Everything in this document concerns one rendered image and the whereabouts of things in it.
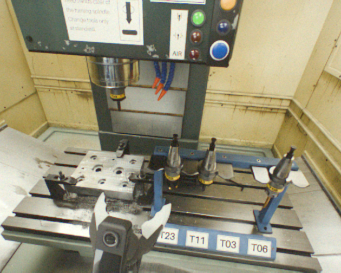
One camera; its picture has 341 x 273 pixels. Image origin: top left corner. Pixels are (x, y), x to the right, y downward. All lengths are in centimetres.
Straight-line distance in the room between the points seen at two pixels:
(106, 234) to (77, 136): 170
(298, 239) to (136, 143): 101
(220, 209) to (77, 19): 84
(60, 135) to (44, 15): 162
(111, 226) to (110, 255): 4
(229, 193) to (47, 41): 90
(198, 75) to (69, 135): 133
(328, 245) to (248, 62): 110
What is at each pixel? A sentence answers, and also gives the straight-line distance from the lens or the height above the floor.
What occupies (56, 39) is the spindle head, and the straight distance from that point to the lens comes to 52.
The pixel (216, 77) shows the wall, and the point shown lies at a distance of 155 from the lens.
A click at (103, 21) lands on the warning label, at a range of 47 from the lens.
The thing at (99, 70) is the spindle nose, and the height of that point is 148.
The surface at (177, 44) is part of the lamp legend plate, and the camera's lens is 44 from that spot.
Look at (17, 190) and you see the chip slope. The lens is 148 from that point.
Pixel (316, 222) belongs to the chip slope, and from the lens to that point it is 125.
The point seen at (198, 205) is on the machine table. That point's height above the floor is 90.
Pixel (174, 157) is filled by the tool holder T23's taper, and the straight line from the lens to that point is 61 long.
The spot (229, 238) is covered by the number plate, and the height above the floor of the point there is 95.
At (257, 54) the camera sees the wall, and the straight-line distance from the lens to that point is 155.
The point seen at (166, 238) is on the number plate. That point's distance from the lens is 83.
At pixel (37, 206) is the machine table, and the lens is 107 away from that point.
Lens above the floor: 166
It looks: 34 degrees down
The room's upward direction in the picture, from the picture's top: 3 degrees clockwise
